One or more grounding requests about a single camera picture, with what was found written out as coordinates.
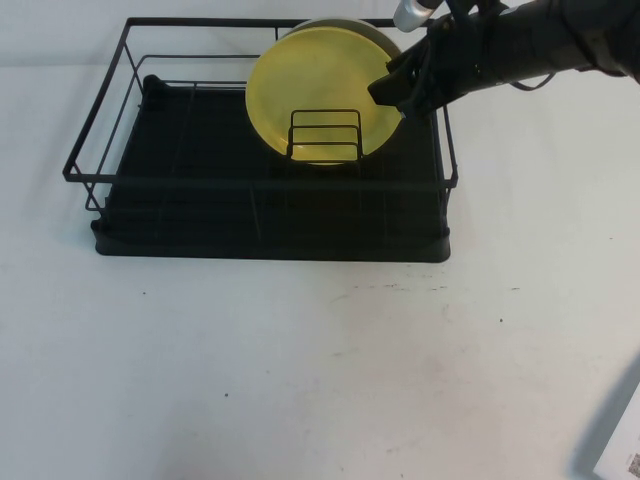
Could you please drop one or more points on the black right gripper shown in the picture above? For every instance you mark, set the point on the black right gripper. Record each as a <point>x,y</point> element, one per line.
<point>447,60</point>

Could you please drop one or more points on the yellow plate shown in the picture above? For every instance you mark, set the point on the yellow plate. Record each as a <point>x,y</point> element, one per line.
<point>320,75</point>

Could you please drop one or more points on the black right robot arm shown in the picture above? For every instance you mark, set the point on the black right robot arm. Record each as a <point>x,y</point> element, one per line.
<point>540,35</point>

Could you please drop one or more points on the pale grey plate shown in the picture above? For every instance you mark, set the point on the pale grey plate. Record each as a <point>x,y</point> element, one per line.
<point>372,31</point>

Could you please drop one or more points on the black plastic drip tray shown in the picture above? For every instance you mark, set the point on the black plastic drip tray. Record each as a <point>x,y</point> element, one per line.
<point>250,248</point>

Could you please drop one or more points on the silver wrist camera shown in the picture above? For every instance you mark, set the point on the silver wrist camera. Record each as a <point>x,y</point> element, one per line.
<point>412,14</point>

